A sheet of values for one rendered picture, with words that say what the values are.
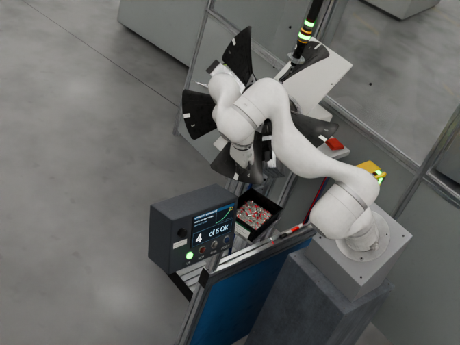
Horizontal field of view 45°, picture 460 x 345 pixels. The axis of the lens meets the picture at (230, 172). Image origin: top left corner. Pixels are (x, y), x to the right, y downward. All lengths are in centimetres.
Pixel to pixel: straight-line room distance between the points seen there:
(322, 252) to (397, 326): 126
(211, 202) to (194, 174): 214
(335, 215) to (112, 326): 155
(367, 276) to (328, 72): 102
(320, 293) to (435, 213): 99
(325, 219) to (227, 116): 41
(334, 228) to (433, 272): 139
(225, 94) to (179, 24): 330
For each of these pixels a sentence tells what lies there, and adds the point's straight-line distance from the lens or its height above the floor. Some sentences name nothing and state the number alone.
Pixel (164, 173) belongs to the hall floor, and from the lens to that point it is 375.
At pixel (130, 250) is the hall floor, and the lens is 320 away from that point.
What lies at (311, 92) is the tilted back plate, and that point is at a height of 120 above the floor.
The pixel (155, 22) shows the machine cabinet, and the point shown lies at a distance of 512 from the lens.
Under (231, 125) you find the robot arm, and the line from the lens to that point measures 159.
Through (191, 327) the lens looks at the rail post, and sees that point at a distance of 226.
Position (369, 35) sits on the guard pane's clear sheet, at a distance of 289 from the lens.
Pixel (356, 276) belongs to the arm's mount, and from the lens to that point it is 201.
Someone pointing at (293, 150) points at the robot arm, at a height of 148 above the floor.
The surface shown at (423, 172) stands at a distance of 282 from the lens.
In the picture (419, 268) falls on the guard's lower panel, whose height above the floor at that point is 56.
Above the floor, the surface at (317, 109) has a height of 97.
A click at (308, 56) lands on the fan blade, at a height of 141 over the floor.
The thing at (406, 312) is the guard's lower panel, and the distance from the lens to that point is 316.
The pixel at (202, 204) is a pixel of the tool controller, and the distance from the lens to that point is 166.
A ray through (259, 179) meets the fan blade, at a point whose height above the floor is 97.
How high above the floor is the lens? 232
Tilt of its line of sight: 36 degrees down
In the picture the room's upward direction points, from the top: 20 degrees clockwise
